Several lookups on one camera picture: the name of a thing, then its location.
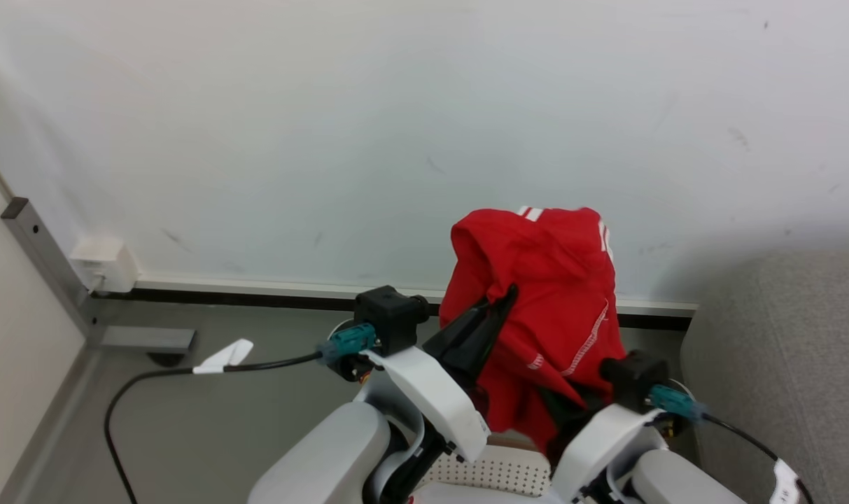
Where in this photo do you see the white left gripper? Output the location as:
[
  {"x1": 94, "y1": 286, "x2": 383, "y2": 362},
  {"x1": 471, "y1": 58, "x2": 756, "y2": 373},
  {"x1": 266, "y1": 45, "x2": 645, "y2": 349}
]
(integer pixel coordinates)
[{"x1": 360, "y1": 283, "x2": 520, "y2": 464}]

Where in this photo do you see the red garment with white stitching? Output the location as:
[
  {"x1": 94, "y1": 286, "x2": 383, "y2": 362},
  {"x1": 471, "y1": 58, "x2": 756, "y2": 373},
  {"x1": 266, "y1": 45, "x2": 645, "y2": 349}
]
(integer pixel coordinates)
[{"x1": 439, "y1": 206, "x2": 626, "y2": 454}]

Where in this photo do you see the teal left cable connector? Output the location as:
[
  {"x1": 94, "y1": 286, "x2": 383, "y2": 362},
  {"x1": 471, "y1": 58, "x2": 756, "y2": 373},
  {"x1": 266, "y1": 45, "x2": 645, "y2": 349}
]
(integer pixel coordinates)
[{"x1": 316, "y1": 323, "x2": 380, "y2": 365}]

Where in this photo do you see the white and black baseboard strip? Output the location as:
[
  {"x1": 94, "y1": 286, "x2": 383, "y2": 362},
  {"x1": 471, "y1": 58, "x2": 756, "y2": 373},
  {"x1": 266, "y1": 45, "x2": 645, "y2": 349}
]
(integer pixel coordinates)
[{"x1": 92, "y1": 273, "x2": 699, "y2": 331}]

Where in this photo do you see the beige partition panel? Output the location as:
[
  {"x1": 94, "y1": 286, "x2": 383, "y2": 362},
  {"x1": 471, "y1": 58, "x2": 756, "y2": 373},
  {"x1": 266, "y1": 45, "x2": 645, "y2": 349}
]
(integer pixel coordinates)
[{"x1": 0, "y1": 140, "x2": 87, "y2": 504}]

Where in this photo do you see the white perforated laundry basket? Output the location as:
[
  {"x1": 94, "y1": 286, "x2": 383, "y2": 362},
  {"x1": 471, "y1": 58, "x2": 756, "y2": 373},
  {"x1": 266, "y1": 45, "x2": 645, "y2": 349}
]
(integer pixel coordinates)
[{"x1": 409, "y1": 444, "x2": 559, "y2": 504}]

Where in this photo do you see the teal right cable connector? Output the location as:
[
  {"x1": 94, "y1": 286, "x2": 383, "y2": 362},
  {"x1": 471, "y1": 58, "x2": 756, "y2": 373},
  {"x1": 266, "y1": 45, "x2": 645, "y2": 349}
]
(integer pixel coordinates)
[{"x1": 647, "y1": 384, "x2": 706, "y2": 425}]

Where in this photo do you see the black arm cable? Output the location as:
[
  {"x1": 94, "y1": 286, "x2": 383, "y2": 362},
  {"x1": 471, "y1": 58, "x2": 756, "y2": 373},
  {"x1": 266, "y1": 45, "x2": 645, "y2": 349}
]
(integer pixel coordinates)
[
  {"x1": 701, "y1": 413, "x2": 815, "y2": 504},
  {"x1": 104, "y1": 352, "x2": 324, "y2": 504}
]

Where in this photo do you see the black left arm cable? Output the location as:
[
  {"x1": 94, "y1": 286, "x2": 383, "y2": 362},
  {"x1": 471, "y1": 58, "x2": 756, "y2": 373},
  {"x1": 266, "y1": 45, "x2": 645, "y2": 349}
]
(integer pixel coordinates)
[{"x1": 104, "y1": 352, "x2": 324, "y2": 504}]

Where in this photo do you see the white left cable tag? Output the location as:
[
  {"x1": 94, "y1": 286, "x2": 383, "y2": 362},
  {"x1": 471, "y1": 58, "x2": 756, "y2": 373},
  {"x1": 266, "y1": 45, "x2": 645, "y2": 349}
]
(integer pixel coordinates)
[{"x1": 192, "y1": 339, "x2": 255, "y2": 375}]

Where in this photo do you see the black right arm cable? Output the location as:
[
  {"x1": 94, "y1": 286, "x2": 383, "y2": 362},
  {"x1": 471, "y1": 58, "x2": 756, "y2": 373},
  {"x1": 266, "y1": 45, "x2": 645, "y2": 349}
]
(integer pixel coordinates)
[{"x1": 701, "y1": 413, "x2": 815, "y2": 504}]

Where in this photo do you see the grey metal frame post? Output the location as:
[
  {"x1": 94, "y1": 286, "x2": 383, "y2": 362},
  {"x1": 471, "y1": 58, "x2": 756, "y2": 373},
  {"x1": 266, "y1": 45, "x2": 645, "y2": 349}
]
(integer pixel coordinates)
[{"x1": 1, "y1": 197, "x2": 197, "y2": 355}]

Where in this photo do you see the white cable tag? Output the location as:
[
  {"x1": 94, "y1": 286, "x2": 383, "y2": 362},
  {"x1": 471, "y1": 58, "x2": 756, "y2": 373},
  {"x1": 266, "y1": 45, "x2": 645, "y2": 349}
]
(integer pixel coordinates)
[
  {"x1": 192, "y1": 339, "x2": 255, "y2": 375},
  {"x1": 771, "y1": 458, "x2": 804, "y2": 504}
]

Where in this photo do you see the white right cable tag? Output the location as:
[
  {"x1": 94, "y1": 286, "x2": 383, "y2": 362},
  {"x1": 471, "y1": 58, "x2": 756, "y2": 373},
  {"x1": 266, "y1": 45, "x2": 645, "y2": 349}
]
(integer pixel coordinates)
[{"x1": 771, "y1": 458, "x2": 804, "y2": 504}]

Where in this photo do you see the teal cable connector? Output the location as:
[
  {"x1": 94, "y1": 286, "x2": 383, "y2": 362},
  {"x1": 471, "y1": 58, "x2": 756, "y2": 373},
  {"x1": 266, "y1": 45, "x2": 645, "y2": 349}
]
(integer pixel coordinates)
[
  {"x1": 316, "y1": 323, "x2": 380, "y2": 365},
  {"x1": 647, "y1": 384, "x2": 706, "y2": 425}
]

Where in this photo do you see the grey fabric sofa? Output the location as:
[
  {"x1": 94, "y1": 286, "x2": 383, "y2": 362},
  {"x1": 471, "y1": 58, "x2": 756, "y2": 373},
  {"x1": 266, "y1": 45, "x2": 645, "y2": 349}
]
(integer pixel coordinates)
[{"x1": 679, "y1": 246, "x2": 849, "y2": 504}]

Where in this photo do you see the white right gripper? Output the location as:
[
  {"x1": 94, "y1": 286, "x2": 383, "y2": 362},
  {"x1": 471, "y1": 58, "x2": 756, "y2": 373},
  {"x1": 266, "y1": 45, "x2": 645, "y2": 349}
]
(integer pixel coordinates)
[{"x1": 540, "y1": 388, "x2": 668, "y2": 504}]

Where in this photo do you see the white wall socket box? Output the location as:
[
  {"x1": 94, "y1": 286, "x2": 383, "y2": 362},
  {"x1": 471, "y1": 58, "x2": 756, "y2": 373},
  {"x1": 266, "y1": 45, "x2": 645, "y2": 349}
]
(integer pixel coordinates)
[{"x1": 69, "y1": 237, "x2": 139, "y2": 294}]

